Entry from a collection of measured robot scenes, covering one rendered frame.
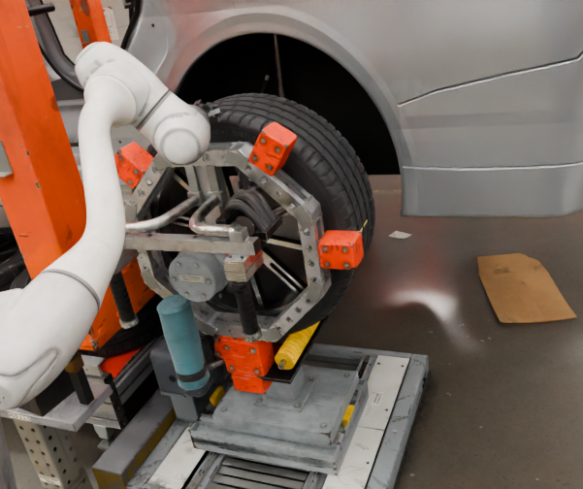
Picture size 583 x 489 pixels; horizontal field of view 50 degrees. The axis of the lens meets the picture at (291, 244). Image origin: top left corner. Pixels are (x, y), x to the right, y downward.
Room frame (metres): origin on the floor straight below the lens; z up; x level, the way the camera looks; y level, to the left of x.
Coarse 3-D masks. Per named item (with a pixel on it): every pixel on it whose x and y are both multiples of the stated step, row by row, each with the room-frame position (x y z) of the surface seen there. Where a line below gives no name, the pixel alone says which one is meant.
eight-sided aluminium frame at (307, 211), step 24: (216, 144) 1.46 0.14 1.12; (240, 144) 1.43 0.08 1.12; (168, 168) 1.49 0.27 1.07; (240, 168) 1.39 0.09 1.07; (144, 192) 1.51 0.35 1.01; (288, 192) 1.34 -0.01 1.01; (144, 216) 1.57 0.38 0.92; (312, 216) 1.32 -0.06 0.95; (312, 240) 1.32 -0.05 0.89; (144, 264) 1.54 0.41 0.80; (312, 264) 1.33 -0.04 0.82; (168, 288) 1.52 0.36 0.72; (312, 288) 1.32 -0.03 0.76; (216, 312) 1.52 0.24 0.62; (288, 312) 1.36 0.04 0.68; (240, 336) 1.43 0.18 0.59; (264, 336) 1.40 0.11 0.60
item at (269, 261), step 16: (176, 176) 1.59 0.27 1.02; (224, 176) 1.53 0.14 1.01; (160, 192) 1.60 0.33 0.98; (176, 192) 1.69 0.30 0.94; (160, 208) 1.62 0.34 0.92; (192, 208) 1.78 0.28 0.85; (272, 208) 1.49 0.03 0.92; (176, 224) 1.61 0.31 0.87; (272, 240) 1.48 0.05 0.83; (288, 240) 1.47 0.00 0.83; (176, 256) 1.63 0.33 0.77; (272, 256) 1.49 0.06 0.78; (256, 272) 1.53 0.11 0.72; (272, 272) 1.72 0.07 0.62; (288, 272) 1.47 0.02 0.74; (304, 272) 1.65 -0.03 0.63; (224, 288) 1.56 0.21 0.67; (256, 288) 1.52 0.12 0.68; (272, 288) 1.62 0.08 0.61; (288, 288) 1.58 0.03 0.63; (304, 288) 1.45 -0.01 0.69; (224, 304) 1.55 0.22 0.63; (256, 304) 1.54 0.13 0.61; (272, 304) 1.52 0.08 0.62; (288, 304) 1.46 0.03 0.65
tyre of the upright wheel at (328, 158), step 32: (256, 96) 1.66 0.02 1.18; (224, 128) 1.49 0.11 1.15; (256, 128) 1.46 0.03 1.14; (288, 128) 1.48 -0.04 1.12; (320, 128) 1.55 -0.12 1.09; (288, 160) 1.42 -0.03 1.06; (320, 160) 1.43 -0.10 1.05; (352, 160) 1.55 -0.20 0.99; (320, 192) 1.39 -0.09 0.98; (352, 192) 1.45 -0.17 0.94; (352, 224) 1.38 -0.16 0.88; (320, 320) 1.43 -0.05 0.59
